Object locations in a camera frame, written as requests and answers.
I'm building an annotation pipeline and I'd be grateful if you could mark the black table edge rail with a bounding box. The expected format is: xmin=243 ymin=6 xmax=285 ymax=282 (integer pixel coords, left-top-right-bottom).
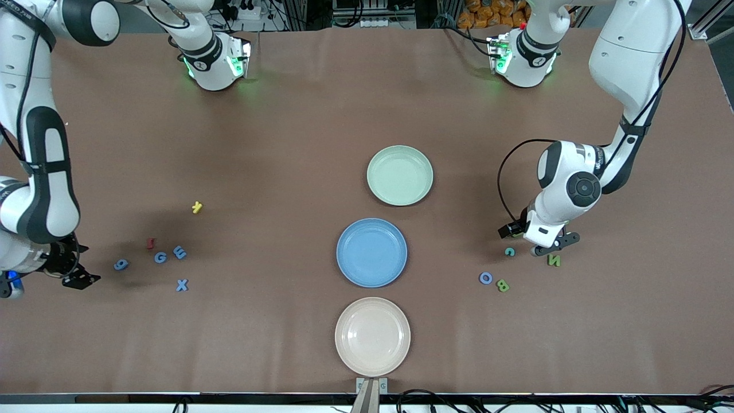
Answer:
xmin=0 ymin=392 xmax=734 ymax=406

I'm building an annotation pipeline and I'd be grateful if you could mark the dark equipment rack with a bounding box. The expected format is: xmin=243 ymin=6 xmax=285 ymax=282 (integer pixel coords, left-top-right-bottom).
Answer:
xmin=331 ymin=0 xmax=418 ymax=30

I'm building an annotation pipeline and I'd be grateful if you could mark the beige plate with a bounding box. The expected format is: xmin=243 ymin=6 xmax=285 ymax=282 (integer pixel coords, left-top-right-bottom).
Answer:
xmin=334 ymin=297 xmax=412 ymax=377

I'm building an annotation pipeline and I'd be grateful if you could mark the orange bags pile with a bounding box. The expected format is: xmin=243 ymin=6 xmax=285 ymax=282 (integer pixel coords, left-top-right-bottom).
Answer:
xmin=457 ymin=0 xmax=529 ymax=29

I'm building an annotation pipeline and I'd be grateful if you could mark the blue plate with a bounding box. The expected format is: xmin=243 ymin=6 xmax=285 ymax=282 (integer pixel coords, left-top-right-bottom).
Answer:
xmin=336 ymin=217 xmax=408 ymax=289

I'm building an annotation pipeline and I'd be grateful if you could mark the black cable bundle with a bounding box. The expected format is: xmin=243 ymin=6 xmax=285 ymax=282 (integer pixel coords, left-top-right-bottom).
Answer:
xmin=396 ymin=385 xmax=734 ymax=413

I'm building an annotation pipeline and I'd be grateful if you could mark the light green plate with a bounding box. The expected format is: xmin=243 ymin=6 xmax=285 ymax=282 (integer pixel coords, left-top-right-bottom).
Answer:
xmin=366 ymin=145 xmax=434 ymax=207

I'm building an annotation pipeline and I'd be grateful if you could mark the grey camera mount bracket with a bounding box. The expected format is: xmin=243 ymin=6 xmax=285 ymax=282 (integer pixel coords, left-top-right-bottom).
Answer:
xmin=356 ymin=377 xmax=388 ymax=413

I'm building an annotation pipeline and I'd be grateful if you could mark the aluminium frame profile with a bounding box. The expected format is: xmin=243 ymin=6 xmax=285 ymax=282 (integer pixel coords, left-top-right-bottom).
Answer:
xmin=688 ymin=0 xmax=734 ymax=42

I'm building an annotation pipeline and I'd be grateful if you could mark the white power strip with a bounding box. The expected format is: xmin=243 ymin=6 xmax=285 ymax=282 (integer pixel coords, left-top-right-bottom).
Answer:
xmin=221 ymin=0 xmax=262 ymax=21

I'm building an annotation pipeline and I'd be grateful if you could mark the brown table cover sheet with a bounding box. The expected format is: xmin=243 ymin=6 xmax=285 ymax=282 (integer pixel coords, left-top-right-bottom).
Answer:
xmin=0 ymin=26 xmax=734 ymax=396

